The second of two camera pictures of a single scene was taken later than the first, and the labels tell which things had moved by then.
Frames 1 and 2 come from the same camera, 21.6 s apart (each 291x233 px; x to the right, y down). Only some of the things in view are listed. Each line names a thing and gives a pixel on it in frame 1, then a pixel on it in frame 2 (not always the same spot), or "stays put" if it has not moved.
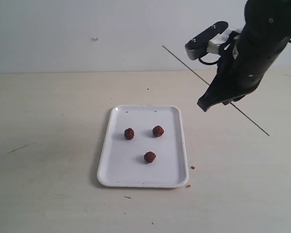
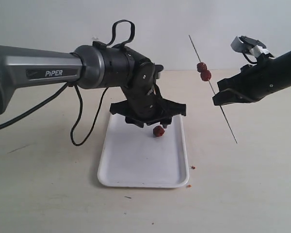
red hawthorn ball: (158, 131) stays put
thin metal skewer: (234, 106) -> (213, 90)
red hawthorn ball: (129, 133) -> (201, 66)
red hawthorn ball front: (150, 157) -> (205, 75)
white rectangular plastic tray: (143, 146) stays put
